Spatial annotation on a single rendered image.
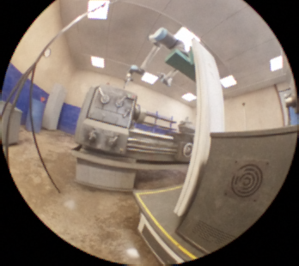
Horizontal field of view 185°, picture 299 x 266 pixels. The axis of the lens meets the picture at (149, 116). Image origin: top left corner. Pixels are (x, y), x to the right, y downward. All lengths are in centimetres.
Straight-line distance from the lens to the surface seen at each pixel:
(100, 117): 113
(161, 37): 89
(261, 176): 33
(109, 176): 122
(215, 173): 35
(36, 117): 328
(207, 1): 271
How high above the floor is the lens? 79
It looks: 12 degrees up
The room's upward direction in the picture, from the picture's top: 11 degrees clockwise
